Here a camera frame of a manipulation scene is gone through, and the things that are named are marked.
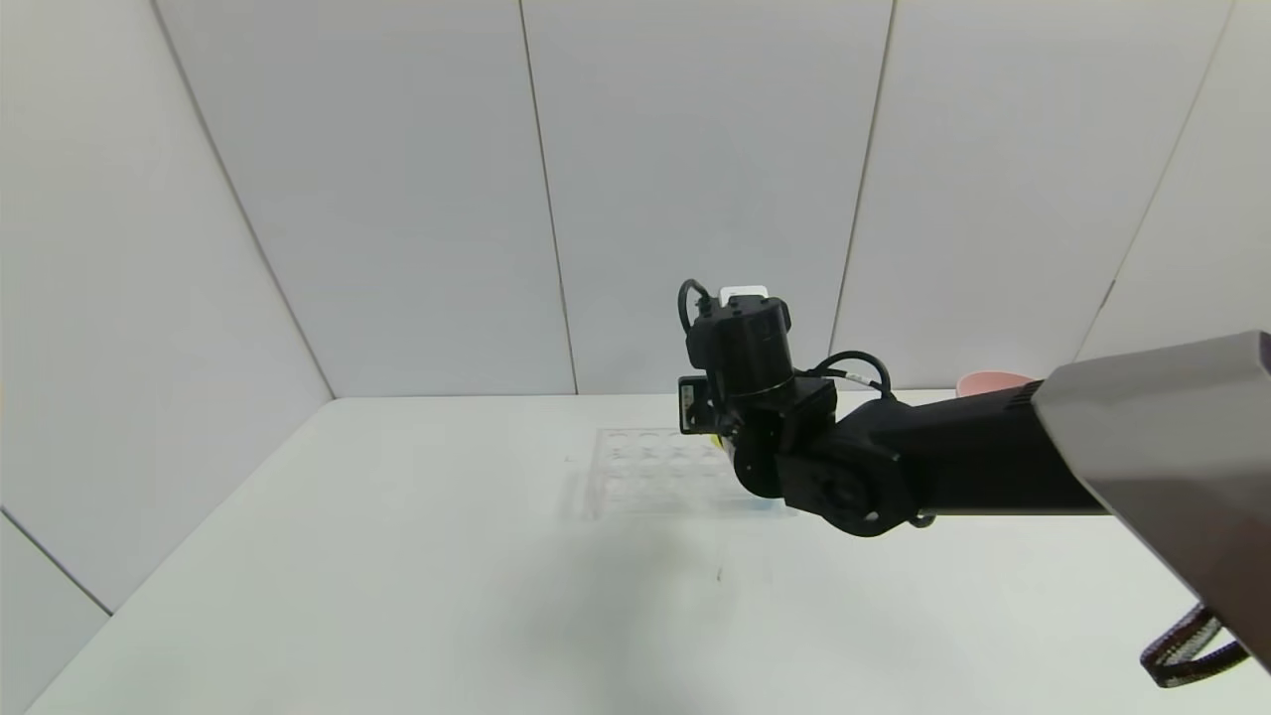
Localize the clear acrylic test tube rack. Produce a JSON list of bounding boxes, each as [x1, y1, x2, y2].
[[586, 425, 800, 520]]

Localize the pink plastic bowl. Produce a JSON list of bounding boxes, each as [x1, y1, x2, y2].
[[955, 371, 1040, 399]]

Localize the black camera cable loop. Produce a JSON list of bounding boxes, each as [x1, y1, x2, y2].
[[678, 279, 717, 335]]

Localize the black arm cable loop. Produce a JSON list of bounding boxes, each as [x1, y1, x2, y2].
[[809, 351, 895, 400]]

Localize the black ribbed cable conduit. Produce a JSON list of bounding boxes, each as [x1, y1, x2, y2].
[[1140, 604, 1249, 689]]

